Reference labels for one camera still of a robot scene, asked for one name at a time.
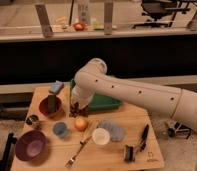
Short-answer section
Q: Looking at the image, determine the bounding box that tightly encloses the yellow red apple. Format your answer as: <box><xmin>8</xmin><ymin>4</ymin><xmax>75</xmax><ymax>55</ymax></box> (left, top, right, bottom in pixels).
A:
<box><xmin>74</xmin><ymin>117</ymin><xmax>88</xmax><ymax>132</ymax></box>

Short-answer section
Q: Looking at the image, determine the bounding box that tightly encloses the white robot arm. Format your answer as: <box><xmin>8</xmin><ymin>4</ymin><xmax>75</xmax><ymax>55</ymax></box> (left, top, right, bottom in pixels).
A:
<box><xmin>71</xmin><ymin>58</ymin><xmax>197</xmax><ymax>171</ymax></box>

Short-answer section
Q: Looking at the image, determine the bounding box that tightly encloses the dark red grape bunch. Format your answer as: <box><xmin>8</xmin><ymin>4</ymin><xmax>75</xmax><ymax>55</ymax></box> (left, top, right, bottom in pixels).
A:
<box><xmin>70</xmin><ymin>106</ymin><xmax>88</xmax><ymax>118</ymax></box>

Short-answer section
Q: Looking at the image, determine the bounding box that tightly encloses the dark block in bowl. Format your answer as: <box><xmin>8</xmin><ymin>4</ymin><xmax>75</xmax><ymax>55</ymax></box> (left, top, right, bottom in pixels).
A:
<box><xmin>48</xmin><ymin>95</ymin><xmax>57</xmax><ymax>113</ymax></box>

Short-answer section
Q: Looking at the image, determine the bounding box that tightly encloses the small metal tin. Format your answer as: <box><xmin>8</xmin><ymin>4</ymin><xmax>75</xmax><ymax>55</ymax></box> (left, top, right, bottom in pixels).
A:
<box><xmin>26</xmin><ymin>115</ymin><xmax>40</xmax><ymax>129</ymax></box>

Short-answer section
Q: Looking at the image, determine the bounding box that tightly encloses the black marker pen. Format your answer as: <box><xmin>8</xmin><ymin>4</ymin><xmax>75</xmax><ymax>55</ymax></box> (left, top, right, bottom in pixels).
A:
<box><xmin>140</xmin><ymin>124</ymin><xmax>149</xmax><ymax>151</ymax></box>

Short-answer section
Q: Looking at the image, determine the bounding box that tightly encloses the black clamp stand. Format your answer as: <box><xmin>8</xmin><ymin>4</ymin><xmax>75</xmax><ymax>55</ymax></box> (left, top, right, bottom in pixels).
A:
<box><xmin>167</xmin><ymin>122</ymin><xmax>192</xmax><ymax>138</ymax></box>

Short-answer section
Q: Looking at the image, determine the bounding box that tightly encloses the white cup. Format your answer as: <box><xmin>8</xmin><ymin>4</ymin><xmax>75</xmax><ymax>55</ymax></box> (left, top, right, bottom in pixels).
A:
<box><xmin>92</xmin><ymin>128</ymin><xmax>110</xmax><ymax>146</ymax></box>

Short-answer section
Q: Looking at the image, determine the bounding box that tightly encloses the blue plastic cup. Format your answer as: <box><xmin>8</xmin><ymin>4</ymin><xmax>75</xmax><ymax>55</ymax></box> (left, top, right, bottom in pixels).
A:
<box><xmin>52</xmin><ymin>122</ymin><xmax>68</xmax><ymax>138</ymax></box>

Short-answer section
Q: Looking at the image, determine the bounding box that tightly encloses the green plastic tray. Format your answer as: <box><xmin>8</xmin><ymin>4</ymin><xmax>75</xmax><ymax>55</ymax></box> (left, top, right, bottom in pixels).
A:
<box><xmin>70</xmin><ymin>80</ymin><xmax>122</xmax><ymax>112</ymax></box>

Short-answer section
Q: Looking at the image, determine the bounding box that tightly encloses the blue sponge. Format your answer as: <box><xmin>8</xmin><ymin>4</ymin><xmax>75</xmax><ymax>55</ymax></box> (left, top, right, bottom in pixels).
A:
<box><xmin>49</xmin><ymin>80</ymin><xmax>64</xmax><ymax>94</ymax></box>

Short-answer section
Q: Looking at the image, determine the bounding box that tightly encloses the red apple on shelf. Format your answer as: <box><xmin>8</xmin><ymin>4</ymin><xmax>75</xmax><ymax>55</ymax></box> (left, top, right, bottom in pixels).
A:
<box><xmin>73</xmin><ymin>22</ymin><xmax>86</xmax><ymax>31</ymax></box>

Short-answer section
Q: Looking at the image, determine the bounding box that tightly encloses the black office chair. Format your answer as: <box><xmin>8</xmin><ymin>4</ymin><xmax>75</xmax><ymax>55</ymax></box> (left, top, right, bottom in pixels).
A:
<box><xmin>133</xmin><ymin>0</ymin><xmax>197</xmax><ymax>29</ymax></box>

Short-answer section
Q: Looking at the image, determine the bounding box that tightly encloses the red bowl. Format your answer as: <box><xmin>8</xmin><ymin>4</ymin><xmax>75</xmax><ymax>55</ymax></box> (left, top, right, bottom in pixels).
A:
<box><xmin>39</xmin><ymin>95</ymin><xmax>62</xmax><ymax>118</ymax></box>

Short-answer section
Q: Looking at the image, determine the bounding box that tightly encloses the purple bowl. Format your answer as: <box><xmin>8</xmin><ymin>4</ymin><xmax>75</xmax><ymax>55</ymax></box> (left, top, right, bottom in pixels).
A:
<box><xmin>15</xmin><ymin>130</ymin><xmax>46</xmax><ymax>161</ymax></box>

